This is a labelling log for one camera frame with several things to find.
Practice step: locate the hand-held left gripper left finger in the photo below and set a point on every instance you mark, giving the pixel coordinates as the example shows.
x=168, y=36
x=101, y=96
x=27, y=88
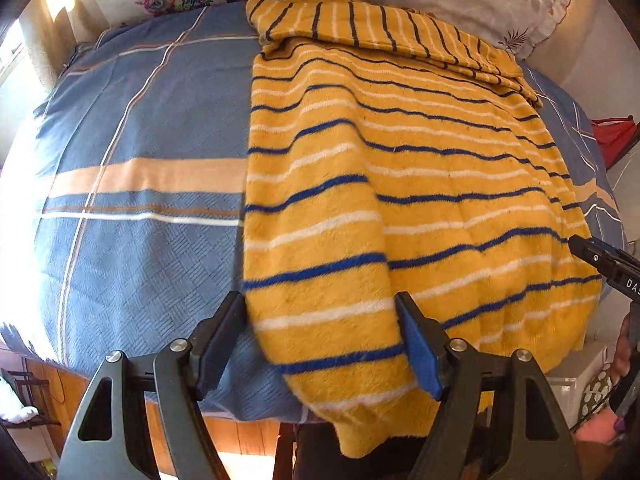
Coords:
x=220, y=336

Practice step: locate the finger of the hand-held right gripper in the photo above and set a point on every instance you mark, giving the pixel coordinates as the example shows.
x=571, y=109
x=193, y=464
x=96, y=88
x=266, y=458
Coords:
x=592, y=251

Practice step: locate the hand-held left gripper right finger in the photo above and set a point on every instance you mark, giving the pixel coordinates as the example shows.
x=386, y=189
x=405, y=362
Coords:
x=419, y=351

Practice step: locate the yellow striped sweater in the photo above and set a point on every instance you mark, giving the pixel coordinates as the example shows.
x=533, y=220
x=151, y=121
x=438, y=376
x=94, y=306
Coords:
x=400, y=200

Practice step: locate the person's right hand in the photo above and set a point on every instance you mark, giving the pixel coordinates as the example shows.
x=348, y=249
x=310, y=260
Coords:
x=622, y=352

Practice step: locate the red bag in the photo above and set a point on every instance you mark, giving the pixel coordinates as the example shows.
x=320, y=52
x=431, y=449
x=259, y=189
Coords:
x=617, y=137

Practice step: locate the blue plaid bed blanket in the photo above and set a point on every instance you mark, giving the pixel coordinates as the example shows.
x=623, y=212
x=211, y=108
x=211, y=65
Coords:
x=145, y=210

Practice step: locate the wooden chair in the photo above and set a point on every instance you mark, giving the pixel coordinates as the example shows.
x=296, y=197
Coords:
x=25, y=400

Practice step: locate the white leaf print pillow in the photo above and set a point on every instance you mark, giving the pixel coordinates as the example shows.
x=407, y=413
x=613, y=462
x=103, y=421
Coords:
x=465, y=0

